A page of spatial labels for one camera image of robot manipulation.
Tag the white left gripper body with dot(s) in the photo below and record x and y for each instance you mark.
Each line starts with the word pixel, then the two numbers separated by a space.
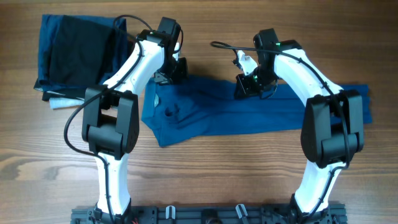
pixel 171 72

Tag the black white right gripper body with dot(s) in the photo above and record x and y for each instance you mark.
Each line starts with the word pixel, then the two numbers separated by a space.
pixel 255 82

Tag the blue polo shirt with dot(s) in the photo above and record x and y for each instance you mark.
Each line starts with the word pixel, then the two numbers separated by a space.
pixel 202 106

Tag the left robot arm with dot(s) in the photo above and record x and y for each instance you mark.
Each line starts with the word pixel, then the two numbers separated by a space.
pixel 111 117

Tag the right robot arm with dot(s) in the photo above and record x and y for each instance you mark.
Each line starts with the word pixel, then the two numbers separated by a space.
pixel 332 130

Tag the folded dark blue garment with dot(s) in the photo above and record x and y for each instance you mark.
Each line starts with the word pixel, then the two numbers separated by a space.
pixel 46 46

